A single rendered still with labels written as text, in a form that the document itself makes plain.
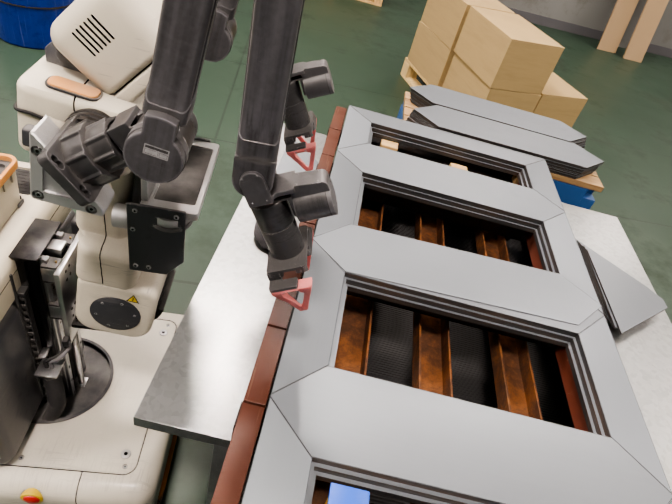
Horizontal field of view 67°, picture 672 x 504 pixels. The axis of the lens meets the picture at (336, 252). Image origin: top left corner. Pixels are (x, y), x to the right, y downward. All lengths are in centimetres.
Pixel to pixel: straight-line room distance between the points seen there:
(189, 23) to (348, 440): 66
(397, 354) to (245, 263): 49
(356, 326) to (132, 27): 82
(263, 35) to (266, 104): 8
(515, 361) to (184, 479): 105
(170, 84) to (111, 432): 107
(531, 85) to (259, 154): 327
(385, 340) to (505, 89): 259
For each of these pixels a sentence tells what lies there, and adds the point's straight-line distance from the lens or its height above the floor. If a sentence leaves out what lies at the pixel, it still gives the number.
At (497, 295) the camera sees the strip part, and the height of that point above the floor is 86.
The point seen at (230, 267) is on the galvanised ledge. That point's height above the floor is 68.
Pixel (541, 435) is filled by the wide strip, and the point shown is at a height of 86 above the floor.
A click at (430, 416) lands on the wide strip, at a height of 86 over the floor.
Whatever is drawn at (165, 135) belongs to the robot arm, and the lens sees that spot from 68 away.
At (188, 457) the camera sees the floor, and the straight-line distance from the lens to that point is 180.
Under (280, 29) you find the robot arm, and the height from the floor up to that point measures 142.
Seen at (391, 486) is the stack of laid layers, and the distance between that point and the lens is 90.
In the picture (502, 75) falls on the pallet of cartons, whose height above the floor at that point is 58.
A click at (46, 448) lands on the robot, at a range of 154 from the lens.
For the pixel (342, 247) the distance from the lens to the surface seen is 120.
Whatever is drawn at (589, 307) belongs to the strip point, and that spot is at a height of 86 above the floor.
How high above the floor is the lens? 162
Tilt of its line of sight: 40 degrees down
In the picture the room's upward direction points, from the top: 17 degrees clockwise
